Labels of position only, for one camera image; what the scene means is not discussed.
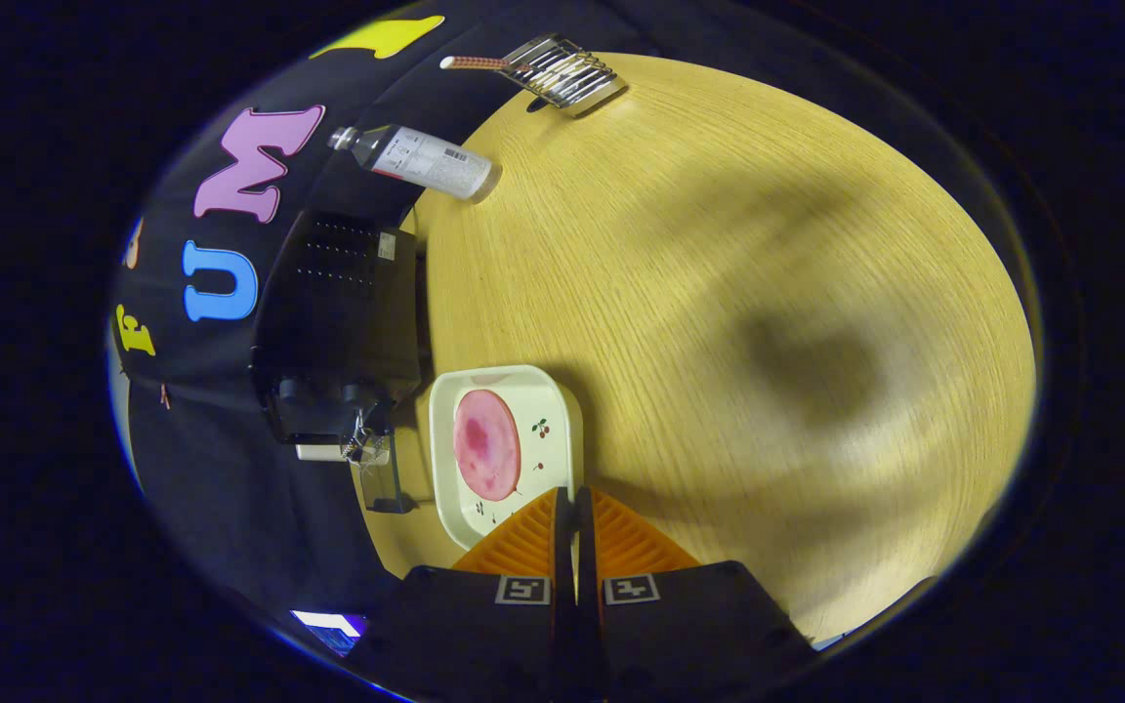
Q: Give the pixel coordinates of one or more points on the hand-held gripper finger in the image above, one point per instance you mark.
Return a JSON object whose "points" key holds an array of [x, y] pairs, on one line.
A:
{"points": [[586, 557], [564, 557]]}

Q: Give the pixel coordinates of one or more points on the cream square plate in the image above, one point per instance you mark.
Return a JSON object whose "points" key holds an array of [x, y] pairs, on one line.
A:
{"points": [[553, 459]]}

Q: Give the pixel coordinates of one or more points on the pink ham slice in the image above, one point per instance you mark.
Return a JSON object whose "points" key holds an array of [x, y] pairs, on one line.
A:
{"points": [[486, 444]]}

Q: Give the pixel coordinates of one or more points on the black toaster oven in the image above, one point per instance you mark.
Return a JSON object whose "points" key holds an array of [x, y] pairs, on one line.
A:
{"points": [[338, 322]]}

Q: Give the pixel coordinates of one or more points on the clear plastic bottle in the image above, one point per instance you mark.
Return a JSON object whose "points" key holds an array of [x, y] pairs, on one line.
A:
{"points": [[426, 161]]}

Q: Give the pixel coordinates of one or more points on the striped stick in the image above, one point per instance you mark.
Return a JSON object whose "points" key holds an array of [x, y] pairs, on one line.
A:
{"points": [[475, 62]]}

